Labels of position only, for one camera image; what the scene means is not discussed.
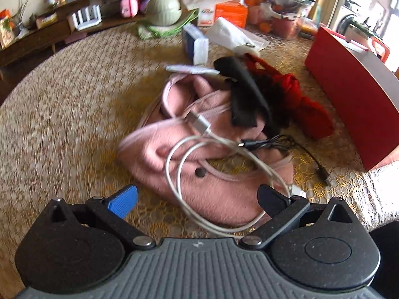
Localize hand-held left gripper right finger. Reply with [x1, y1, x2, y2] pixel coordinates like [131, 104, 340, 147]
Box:
[238, 184, 359, 250]

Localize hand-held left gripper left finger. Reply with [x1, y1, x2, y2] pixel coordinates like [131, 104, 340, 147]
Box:
[47, 184, 156, 251]

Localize pink fleece cloth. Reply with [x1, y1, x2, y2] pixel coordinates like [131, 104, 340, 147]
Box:
[118, 74, 294, 228]

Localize black usb cable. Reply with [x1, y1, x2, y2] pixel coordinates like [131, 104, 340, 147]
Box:
[238, 135, 331, 187]

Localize red cloth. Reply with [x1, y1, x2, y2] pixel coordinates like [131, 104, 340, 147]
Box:
[243, 53, 334, 141]

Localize black cloth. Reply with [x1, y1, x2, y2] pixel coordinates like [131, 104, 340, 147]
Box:
[213, 57, 294, 136]

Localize white usb cable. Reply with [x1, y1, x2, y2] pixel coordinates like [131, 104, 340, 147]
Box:
[165, 110, 307, 237]

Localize white cardboard box red trim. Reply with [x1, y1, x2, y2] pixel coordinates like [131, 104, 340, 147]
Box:
[305, 25, 399, 172]

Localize blue white tissue pack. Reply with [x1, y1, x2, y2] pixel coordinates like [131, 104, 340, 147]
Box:
[182, 23, 209, 66]

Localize silver foil packet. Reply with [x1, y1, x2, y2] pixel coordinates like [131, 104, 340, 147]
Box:
[165, 65, 220, 76]

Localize white plastic bag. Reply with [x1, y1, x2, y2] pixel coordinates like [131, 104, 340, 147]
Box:
[207, 16, 269, 57]

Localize green white mat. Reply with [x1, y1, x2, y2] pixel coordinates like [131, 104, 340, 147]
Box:
[137, 9, 198, 41]

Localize wooden shelf cabinet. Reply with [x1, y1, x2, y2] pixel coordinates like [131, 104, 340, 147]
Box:
[0, 0, 225, 69]

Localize white slatted rack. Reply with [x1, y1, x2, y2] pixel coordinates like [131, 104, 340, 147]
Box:
[68, 4, 103, 32]

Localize orange white box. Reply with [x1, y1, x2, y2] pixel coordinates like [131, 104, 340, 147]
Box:
[197, 1, 249, 28]

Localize green ceramic pot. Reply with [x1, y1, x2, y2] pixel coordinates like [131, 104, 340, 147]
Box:
[146, 0, 183, 27]

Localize pink plush toy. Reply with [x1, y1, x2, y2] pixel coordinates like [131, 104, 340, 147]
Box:
[121, 0, 139, 17]

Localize small cardboard box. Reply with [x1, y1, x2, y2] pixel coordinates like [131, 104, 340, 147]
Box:
[36, 12, 58, 28]

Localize white washing machine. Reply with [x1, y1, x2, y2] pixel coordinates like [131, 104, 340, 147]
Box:
[335, 0, 371, 33]

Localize dried twigs in vase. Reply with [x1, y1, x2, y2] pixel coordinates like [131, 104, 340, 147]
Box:
[12, 0, 32, 35]

